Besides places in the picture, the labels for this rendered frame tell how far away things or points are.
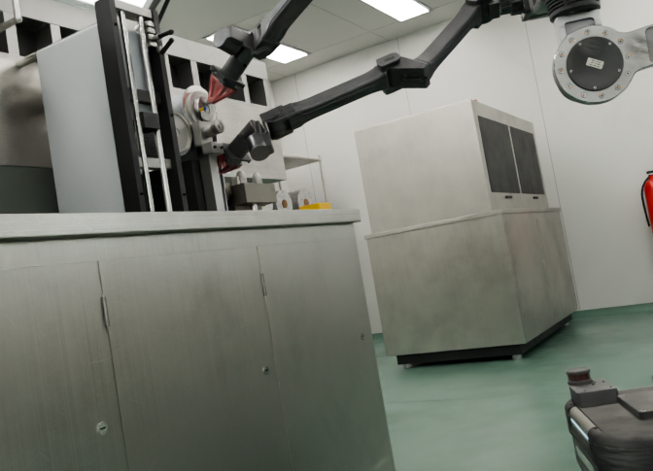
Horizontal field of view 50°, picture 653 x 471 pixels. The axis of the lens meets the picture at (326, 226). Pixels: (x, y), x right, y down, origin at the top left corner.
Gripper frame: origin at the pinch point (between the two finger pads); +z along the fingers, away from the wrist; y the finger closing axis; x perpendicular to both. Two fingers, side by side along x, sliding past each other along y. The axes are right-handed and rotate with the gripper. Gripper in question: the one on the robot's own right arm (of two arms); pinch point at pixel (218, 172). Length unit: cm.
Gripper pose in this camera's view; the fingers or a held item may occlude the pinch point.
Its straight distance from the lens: 212.1
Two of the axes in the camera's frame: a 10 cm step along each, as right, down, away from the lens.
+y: 5.1, -0.2, 8.6
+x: -5.7, -7.6, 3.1
